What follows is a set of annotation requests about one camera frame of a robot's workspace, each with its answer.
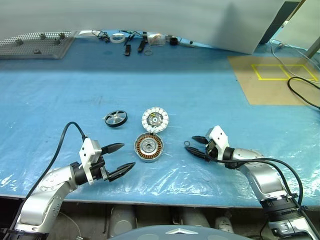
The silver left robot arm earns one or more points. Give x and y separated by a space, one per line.
50 190

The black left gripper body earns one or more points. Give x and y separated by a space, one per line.
97 172

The short black bar tool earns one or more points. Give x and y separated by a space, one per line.
127 50

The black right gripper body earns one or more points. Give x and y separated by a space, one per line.
210 150

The grey robot torso shell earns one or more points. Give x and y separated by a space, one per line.
150 233

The clear plastic parts box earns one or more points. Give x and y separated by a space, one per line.
156 39

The black-rimmed silver spoked rotor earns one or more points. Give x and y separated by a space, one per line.
115 117

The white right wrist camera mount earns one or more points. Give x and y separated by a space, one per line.
220 136

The brown cardboard sheet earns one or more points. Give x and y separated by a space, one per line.
265 92

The grey peg on board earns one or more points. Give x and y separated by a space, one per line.
57 41
42 36
62 35
19 42

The beige metal post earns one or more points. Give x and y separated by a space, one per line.
313 47

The small black cylinder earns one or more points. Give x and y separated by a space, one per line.
173 41

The grey rounded cylinder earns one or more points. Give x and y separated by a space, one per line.
225 222
122 218
193 217

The white backdrop sheet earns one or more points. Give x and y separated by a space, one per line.
150 15

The white tape roll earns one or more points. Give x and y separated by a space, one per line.
112 38

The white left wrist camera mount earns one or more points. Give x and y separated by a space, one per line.
87 155

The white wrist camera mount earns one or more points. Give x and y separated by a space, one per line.
220 136
87 155

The grey perforated metal board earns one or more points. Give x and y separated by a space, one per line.
30 48

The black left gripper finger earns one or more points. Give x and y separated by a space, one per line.
121 171
112 148

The blue plastic table cover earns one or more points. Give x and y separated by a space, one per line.
175 87

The silver motor housing copper windings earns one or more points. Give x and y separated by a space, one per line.
149 147

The dark grey panel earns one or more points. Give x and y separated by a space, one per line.
280 22

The thin black tweezers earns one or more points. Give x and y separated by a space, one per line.
130 39

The long black bar tool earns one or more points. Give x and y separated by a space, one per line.
141 45

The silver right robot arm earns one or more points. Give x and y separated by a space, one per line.
265 175

